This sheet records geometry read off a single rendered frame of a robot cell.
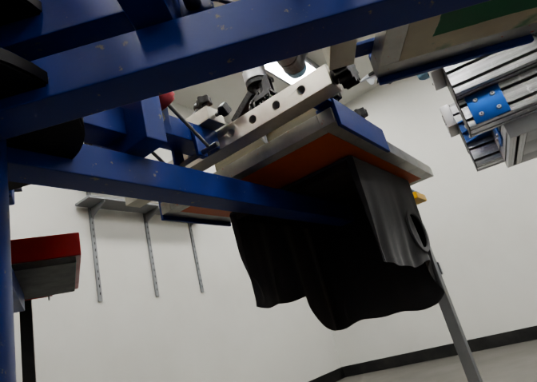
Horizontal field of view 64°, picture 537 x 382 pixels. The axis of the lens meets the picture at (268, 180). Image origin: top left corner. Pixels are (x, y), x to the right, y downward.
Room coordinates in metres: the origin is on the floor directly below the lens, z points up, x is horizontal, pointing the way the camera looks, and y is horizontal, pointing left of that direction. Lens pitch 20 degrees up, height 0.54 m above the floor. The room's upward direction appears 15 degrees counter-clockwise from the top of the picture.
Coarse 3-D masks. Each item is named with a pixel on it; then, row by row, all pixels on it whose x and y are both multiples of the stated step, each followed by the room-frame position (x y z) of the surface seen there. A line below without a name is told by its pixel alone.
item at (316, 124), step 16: (320, 112) 0.88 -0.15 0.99; (304, 128) 0.91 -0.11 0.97; (320, 128) 0.89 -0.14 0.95; (336, 128) 0.91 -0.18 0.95; (272, 144) 0.96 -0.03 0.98; (288, 144) 0.93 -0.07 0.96; (304, 144) 0.95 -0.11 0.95; (352, 144) 1.03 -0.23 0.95; (368, 144) 1.06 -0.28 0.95; (240, 160) 1.01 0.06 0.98; (256, 160) 0.99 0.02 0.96; (272, 160) 0.99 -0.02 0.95; (384, 160) 1.22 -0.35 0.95; (400, 160) 1.25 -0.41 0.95; (416, 160) 1.39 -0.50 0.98; (240, 176) 1.04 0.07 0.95; (416, 176) 1.48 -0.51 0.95; (432, 176) 1.53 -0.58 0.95; (176, 208) 1.15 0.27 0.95
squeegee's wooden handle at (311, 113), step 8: (312, 112) 1.08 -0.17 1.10; (296, 120) 1.11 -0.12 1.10; (304, 120) 1.09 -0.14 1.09; (280, 128) 1.13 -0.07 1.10; (288, 128) 1.12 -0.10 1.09; (272, 136) 1.15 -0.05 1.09; (256, 144) 1.18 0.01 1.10; (264, 144) 1.17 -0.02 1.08; (240, 152) 1.22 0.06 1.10; (248, 152) 1.20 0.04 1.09; (224, 160) 1.25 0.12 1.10; (232, 160) 1.24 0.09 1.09; (216, 168) 1.27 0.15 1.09
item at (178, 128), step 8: (176, 120) 0.82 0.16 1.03; (176, 128) 0.82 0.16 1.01; (184, 128) 0.84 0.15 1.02; (168, 136) 0.81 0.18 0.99; (176, 136) 0.82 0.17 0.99; (184, 136) 0.84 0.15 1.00; (192, 136) 0.86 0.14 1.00; (208, 136) 0.90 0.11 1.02; (216, 136) 0.93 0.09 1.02; (168, 144) 0.84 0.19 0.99; (176, 144) 0.85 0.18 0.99; (184, 144) 0.86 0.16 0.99; (192, 144) 0.87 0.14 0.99; (184, 152) 0.90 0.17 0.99; (192, 152) 0.91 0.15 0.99
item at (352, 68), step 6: (348, 66) 0.76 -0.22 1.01; (354, 66) 0.79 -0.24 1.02; (330, 72) 0.78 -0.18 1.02; (336, 72) 0.76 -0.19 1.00; (342, 72) 0.75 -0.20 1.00; (348, 72) 0.76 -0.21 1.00; (354, 72) 0.78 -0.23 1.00; (336, 78) 0.78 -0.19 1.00; (342, 78) 0.77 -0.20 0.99; (348, 78) 0.76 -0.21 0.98; (354, 78) 0.77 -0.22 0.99; (342, 84) 0.78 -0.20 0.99; (348, 84) 0.78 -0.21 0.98; (354, 84) 0.79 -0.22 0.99
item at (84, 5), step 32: (64, 0) 0.42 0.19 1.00; (96, 0) 0.42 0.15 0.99; (128, 0) 0.38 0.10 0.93; (160, 0) 0.39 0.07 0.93; (0, 32) 0.42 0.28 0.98; (32, 32) 0.42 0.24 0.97; (64, 32) 0.43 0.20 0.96; (96, 32) 0.44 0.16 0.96; (128, 32) 0.46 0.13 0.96; (96, 128) 0.66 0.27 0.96; (128, 128) 0.70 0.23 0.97; (160, 128) 0.71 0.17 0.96
